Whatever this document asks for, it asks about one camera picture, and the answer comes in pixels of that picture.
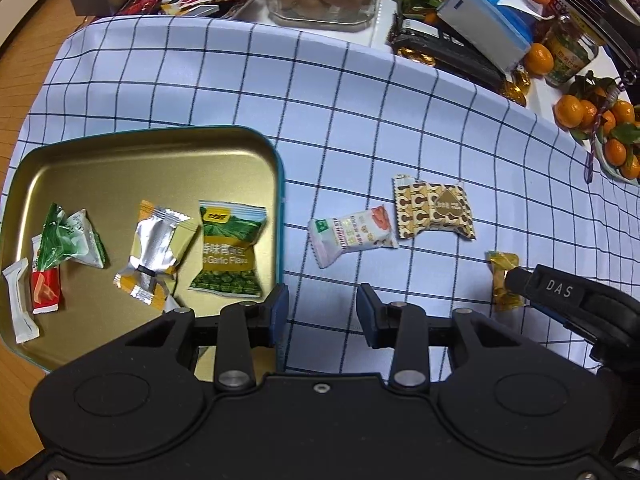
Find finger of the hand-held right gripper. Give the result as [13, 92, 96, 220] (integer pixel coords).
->
[530, 301, 601, 343]
[505, 264, 592, 312]

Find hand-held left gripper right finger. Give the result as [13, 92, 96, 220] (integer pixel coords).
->
[357, 282, 523, 392]

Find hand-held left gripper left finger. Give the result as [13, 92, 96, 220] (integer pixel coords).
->
[122, 282, 291, 392]

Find yellow candy packet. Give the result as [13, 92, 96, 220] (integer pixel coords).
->
[486, 251, 526, 312]

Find green pea snack packet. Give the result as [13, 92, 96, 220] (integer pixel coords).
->
[188, 200, 268, 298]

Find teal tin tray gold inside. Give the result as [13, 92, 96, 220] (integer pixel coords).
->
[0, 126, 287, 373]

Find red white snack packet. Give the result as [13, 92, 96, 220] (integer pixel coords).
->
[31, 234, 63, 315]

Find green and white snack packet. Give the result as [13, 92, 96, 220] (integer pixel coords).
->
[39, 203, 81, 271]

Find pink white snack packet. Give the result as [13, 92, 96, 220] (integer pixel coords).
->
[307, 204, 399, 268]

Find brown patterned snack packet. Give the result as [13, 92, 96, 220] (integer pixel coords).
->
[392, 174, 477, 242]

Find glass fruit plate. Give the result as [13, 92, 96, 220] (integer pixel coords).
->
[592, 140, 640, 182]

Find silver yellow snack packet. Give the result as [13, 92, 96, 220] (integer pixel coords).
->
[114, 200, 200, 313]

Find pile of leafy mandarins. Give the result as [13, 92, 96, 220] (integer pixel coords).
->
[554, 74, 640, 181]

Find blue checked white tablecloth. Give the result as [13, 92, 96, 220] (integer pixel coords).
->
[0, 15, 640, 376]

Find single mandarin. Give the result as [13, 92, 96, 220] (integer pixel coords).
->
[523, 42, 556, 77]

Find green label glass jar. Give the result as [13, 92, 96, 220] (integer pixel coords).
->
[544, 14, 600, 88]

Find black snack packet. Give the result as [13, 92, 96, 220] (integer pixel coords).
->
[390, 12, 506, 92]

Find white stick snack packet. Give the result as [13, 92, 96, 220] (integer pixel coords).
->
[2, 257, 40, 345]

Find blue tissue box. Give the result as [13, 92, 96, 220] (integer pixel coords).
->
[436, 0, 543, 75]

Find white tissue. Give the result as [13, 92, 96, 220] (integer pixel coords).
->
[497, 0, 556, 21]

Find purple woven strap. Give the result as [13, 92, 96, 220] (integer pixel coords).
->
[585, 72, 636, 183]

